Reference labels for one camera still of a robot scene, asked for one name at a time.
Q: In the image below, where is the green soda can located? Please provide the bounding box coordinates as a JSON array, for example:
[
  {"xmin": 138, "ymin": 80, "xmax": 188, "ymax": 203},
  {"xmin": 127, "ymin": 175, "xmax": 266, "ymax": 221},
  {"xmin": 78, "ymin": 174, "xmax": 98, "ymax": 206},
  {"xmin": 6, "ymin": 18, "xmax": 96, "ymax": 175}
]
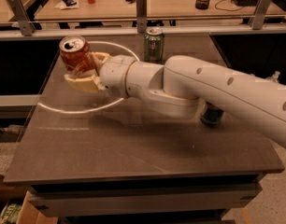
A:
[{"xmin": 144, "ymin": 27, "xmax": 164, "ymax": 63}]

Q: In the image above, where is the grey metal bracket left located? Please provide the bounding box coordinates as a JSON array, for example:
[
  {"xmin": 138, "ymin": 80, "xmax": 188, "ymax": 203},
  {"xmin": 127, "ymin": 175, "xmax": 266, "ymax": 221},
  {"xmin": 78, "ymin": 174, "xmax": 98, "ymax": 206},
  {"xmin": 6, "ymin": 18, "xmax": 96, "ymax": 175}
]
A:
[{"xmin": 7, "ymin": 0, "xmax": 36, "ymax": 36}]

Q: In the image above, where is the grey metal bracket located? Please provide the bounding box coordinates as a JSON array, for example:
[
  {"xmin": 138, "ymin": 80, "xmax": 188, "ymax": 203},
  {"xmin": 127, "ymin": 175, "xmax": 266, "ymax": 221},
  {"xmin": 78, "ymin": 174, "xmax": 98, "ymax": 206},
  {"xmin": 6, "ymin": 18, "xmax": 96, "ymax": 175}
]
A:
[
  {"xmin": 7, "ymin": 0, "xmax": 36, "ymax": 36},
  {"xmin": 136, "ymin": 0, "xmax": 147, "ymax": 34},
  {"xmin": 249, "ymin": 0, "xmax": 272, "ymax": 30}
]

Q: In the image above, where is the green printed package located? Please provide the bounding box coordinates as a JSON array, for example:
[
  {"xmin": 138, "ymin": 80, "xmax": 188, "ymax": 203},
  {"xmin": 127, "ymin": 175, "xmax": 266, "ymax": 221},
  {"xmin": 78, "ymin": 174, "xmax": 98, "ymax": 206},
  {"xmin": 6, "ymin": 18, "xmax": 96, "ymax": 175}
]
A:
[{"xmin": 0, "ymin": 203, "xmax": 21, "ymax": 224}]

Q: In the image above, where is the blue silver energy drink can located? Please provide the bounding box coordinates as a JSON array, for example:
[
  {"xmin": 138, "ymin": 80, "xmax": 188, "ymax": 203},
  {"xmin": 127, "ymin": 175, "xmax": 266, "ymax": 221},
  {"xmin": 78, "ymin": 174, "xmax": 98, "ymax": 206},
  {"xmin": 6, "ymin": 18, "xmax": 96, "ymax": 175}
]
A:
[{"xmin": 200, "ymin": 103, "xmax": 224, "ymax": 127}]

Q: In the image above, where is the black mesh cup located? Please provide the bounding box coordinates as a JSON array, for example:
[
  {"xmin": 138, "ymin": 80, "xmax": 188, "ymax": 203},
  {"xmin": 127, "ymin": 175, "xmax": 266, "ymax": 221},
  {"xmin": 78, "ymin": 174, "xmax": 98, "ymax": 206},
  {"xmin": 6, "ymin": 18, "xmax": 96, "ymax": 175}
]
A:
[{"xmin": 195, "ymin": 0, "xmax": 210, "ymax": 9}]

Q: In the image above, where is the red coke can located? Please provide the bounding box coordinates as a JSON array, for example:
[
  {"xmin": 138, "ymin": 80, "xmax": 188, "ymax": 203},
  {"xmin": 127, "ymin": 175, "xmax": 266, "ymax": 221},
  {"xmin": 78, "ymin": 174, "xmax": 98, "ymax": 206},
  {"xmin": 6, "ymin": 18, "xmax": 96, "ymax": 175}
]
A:
[{"xmin": 59, "ymin": 36, "xmax": 96, "ymax": 77}]

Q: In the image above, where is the black cable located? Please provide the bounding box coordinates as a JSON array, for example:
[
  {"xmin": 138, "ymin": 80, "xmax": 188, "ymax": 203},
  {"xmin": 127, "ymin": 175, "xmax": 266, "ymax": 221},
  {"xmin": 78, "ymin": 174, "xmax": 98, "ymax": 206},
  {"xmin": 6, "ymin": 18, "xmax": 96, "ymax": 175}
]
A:
[{"xmin": 214, "ymin": 0, "xmax": 240, "ymax": 12}]

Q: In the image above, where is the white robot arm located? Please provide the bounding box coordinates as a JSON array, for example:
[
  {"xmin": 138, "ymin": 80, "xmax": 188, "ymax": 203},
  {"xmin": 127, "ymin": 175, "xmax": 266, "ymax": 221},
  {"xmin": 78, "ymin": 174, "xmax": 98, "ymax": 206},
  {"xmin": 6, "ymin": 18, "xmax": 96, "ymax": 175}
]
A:
[{"xmin": 64, "ymin": 53, "xmax": 286, "ymax": 148}]

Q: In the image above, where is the grey metal bracket middle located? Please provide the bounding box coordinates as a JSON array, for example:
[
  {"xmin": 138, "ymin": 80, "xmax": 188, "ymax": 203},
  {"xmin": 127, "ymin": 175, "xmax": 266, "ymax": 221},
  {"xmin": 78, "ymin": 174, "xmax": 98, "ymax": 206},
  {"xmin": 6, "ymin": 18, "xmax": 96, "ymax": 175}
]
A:
[{"xmin": 136, "ymin": 0, "xmax": 147, "ymax": 34}]

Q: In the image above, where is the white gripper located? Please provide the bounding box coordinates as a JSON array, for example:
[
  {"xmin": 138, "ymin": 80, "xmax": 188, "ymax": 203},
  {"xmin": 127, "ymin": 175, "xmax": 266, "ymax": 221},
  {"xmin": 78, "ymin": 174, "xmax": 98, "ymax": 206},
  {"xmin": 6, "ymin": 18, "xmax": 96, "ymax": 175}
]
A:
[{"xmin": 64, "ymin": 52, "xmax": 136, "ymax": 98}]

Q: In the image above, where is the grey metal bracket right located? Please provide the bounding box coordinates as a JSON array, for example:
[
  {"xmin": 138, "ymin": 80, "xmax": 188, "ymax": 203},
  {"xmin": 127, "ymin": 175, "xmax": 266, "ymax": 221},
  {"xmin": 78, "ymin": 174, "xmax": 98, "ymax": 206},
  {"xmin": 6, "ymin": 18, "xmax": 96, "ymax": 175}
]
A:
[{"xmin": 249, "ymin": 0, "xmax": 272, "ymax": 30}]

